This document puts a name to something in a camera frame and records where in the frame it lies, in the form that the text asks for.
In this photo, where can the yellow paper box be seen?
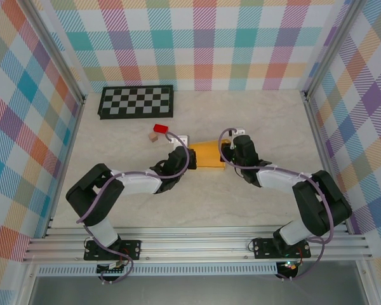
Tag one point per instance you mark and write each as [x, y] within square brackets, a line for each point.
[209, 155]

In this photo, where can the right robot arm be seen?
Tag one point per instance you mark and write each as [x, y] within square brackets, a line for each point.
[320, 203]

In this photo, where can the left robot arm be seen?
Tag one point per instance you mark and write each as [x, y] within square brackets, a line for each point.
[95, 200]

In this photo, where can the wooden cube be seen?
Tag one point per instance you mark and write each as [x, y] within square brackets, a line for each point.
[152, 137]

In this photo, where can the red toy brick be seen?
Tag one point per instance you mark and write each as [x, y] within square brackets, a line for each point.
[160, 128]

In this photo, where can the black chessboard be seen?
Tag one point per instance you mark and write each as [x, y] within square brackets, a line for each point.
[136, 102]

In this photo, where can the small circuit board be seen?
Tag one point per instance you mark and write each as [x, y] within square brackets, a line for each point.
[111, 268]
[289, 265]

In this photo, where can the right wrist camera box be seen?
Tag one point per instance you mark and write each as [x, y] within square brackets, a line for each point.
[239, 130]

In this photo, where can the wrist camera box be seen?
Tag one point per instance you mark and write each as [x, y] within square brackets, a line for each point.
[239, 130]
[182, 139]

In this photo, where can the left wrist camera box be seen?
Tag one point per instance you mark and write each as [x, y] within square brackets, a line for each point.
[182, 139]

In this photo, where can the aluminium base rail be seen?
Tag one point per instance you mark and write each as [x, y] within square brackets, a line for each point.
[193, 244]

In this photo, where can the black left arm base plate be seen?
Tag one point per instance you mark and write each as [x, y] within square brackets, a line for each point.
[133, 249]

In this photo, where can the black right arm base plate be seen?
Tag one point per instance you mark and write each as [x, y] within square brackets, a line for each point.
[263, 249]

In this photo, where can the aluminium frame post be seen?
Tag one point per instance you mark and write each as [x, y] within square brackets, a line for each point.
[57, 54]
[330, 54]

